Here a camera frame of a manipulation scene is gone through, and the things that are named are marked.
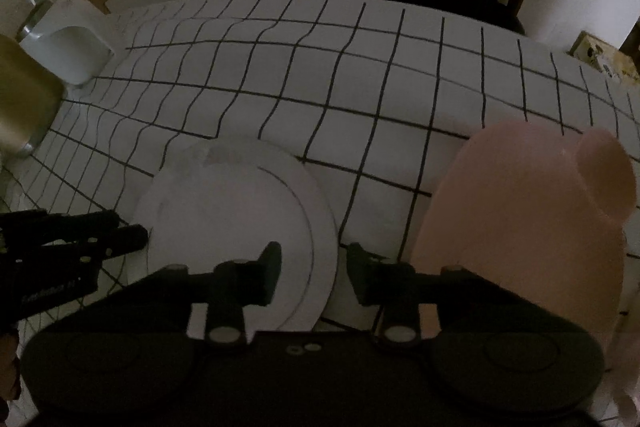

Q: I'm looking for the white black grid tablecloth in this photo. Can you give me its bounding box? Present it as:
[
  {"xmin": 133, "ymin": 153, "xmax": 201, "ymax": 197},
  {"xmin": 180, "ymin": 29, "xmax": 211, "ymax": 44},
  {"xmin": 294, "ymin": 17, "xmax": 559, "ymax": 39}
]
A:
[{"xmin": 0, "ymin": 0, "xmax": 640, "ymax": 427}]

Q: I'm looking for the pink plastic bowl with handles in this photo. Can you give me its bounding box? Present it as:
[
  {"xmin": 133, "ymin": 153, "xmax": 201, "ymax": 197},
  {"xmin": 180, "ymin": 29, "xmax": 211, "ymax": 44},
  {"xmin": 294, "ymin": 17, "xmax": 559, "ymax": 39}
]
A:
[{"xmin": 409, "ymin": 117, "xmax": 637, "ymax": 348}]

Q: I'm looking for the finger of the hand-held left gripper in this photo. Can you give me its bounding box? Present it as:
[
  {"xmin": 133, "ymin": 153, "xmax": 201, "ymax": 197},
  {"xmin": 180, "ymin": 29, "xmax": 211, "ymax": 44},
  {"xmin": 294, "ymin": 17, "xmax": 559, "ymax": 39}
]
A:
[
  {"xmin": 82, "ymin": 226, "xmax": 150, "ymax": 262},
  {"xmin": 60, "ymin": 209, "xmax": 122, "ymax": 234}
]

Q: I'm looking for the patterned cardboard box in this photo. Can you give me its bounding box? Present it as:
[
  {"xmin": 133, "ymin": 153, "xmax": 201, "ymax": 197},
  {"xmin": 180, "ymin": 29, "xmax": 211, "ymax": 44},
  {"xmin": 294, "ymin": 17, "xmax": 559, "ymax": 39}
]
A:
[{"xmin": 569, "ymin": 31, "xmax": 640, "ymax": 82}]

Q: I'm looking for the white round plate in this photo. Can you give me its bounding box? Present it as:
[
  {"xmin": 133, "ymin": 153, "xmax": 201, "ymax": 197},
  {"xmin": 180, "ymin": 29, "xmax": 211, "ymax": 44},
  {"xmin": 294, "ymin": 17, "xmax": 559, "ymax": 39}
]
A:
[{"xmin": 126, "ymin": 136, "xmax": 340, "ymax": 333}]

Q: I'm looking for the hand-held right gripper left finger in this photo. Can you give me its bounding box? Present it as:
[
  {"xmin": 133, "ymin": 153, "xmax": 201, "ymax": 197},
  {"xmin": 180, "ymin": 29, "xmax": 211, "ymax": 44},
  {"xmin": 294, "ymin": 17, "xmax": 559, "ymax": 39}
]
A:
[{"xmin": 131, "ymin": 241, "xmax": 284, "ymax": 349}]

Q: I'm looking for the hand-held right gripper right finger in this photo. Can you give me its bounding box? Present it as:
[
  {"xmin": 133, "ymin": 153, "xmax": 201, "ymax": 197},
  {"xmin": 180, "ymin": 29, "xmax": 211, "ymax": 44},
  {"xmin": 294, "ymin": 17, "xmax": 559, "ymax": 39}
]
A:
[{"xmin": 345, "ymin": 242, "xmax": 506, "ymax": 349}]

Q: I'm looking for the white plastic container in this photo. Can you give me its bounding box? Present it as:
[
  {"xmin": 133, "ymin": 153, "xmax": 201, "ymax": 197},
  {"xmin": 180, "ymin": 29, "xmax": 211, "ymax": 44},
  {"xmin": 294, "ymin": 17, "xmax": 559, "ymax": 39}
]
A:
[{"xmin": 19, "ymin": 0, "xmax": 117, "ymax": 86}]

